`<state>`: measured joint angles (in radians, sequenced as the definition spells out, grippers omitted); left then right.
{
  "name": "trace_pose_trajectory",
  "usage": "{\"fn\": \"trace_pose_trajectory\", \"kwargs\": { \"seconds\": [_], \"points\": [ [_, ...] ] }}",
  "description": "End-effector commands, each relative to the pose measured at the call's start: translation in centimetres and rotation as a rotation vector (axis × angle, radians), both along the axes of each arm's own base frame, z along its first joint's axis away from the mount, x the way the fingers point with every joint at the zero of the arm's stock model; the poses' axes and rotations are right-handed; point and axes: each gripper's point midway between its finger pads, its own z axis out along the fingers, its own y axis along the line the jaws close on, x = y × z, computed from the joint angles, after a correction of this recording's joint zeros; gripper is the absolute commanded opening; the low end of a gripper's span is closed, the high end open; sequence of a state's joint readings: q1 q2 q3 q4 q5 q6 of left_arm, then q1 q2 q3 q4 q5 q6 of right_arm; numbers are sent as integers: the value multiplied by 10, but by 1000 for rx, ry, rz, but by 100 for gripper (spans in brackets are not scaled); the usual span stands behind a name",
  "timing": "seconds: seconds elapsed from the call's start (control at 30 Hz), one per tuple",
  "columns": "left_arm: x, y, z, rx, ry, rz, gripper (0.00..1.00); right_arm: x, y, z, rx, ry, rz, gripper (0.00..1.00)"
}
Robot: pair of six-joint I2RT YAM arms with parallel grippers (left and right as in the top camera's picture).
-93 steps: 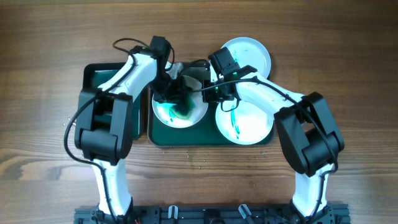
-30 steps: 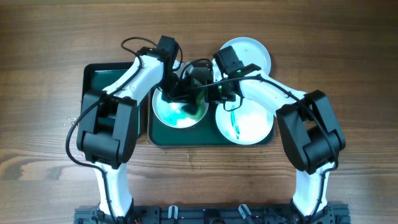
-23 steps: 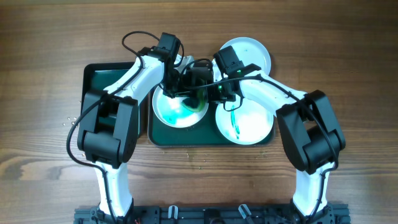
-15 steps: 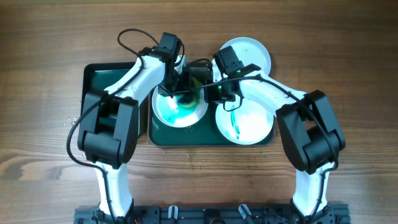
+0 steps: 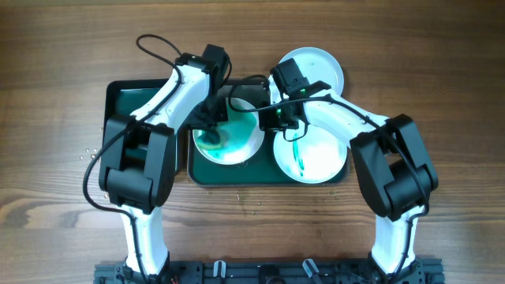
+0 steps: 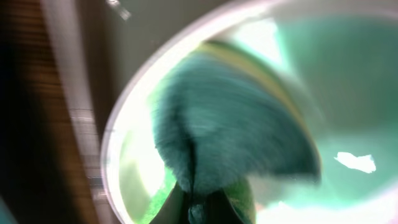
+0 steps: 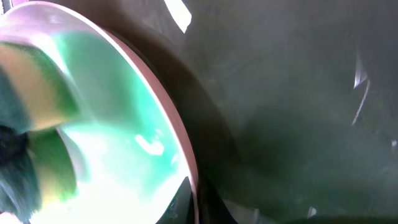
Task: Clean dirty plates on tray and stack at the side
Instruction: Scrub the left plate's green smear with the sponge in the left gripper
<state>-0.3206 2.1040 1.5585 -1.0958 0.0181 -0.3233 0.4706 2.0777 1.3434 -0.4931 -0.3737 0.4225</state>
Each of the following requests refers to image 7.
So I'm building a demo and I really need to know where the white plate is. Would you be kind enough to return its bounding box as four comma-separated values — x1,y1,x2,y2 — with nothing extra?
1,1,199,223

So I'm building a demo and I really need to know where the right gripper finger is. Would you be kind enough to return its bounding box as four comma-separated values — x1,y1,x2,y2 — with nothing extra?
156,177,195,224

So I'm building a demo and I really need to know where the dark green serving tray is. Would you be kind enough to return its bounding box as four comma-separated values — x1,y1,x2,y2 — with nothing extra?
93,1,397,223

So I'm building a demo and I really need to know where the green yellow scrub sponge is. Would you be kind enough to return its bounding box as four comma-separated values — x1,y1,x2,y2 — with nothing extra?
1,41,80,222

